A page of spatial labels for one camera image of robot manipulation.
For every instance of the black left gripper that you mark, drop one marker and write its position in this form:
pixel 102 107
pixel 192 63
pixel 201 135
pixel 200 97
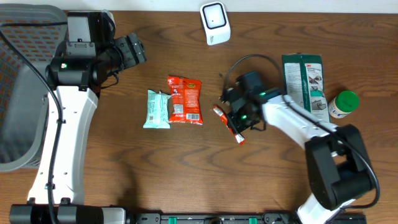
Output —
pixel 134 50

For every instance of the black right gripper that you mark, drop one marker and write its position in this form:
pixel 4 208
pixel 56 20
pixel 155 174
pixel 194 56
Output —
pixel 235 125

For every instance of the red stick sachet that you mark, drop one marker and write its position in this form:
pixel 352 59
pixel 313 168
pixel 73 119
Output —
pixel 223 117

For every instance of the red snack packet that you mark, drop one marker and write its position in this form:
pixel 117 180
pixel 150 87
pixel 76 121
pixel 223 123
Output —
pixel 185 98

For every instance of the teal white snack packet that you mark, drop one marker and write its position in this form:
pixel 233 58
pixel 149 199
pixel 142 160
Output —
pixel 157 110

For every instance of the green white packet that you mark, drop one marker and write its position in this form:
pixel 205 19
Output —
pixel 304 82

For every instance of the green lid seasoning jar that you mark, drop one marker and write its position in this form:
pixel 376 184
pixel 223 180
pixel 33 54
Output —
pixel 343 104

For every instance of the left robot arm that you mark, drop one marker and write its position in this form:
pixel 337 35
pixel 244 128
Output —
pixel 75 76

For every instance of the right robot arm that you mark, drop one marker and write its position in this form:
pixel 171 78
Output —
pixel 338 165

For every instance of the white barcode scanner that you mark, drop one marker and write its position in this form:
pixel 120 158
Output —
pixel 215 23

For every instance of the grey plastic mesh basket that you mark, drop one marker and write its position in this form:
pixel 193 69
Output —
pixel 35 31

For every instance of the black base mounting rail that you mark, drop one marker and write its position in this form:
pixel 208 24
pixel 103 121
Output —
pixel 233 218

